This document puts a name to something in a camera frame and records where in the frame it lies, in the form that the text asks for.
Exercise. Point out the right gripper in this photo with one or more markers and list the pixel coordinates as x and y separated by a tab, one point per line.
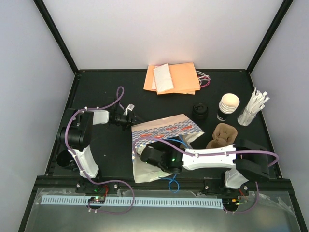
163	145

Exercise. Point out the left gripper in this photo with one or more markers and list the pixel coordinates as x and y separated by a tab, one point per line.
131	120

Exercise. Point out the blue checkered paper bag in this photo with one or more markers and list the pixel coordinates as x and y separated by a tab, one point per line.
177	131

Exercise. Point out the stack of black lids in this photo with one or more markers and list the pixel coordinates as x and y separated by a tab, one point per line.
200	111

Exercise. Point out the brown cardboard cup carrier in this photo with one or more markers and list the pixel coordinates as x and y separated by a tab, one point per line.
222	136

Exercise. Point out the stack of paper cups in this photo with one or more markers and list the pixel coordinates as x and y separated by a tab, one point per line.
227	105

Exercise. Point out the jar of straws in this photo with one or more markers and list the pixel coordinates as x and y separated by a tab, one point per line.
255	104

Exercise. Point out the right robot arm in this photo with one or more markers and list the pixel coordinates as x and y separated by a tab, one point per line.
244	161

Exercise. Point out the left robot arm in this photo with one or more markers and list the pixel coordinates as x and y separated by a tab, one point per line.
75	133

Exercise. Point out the stack of orange paper bags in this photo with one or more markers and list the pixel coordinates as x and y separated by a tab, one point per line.
186	79

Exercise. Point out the black cup on left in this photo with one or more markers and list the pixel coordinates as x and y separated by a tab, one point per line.
65	160

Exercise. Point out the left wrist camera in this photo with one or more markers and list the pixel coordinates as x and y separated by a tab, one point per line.
128	109

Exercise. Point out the white slotted cable duct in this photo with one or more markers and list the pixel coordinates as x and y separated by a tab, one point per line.
129	201

